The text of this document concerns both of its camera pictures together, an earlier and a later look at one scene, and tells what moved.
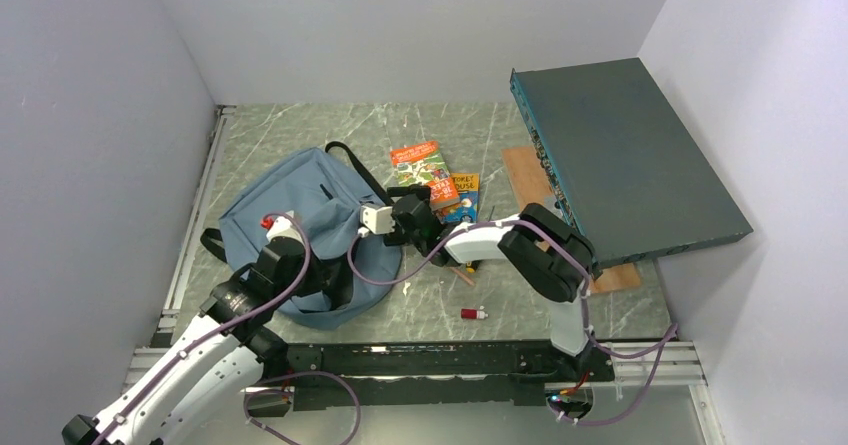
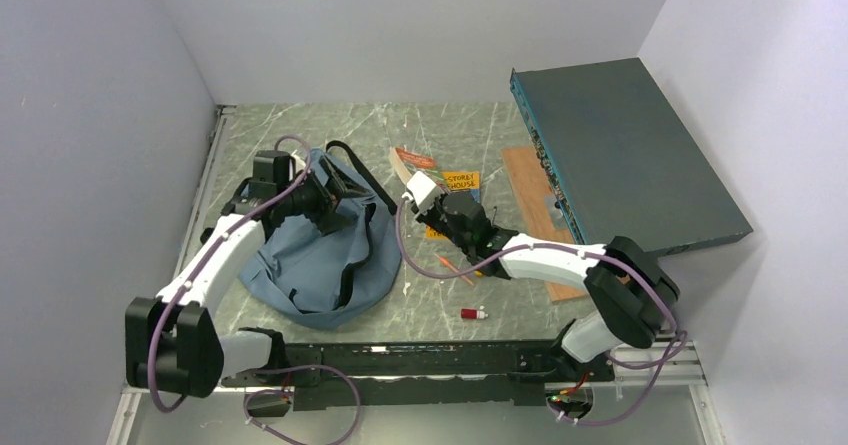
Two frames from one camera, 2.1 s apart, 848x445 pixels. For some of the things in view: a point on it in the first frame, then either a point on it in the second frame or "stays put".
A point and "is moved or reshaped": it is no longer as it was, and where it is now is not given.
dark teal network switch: (623, 163) stays put
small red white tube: (470, 313) stays put
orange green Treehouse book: (423, 164) is moved or reshaped
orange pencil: (461, 275) stays put
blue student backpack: (341, 210) is moved or reshaped
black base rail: (368, 375) stays put
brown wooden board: (532, 189) stays put
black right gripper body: (400, 236) to (435, 217)
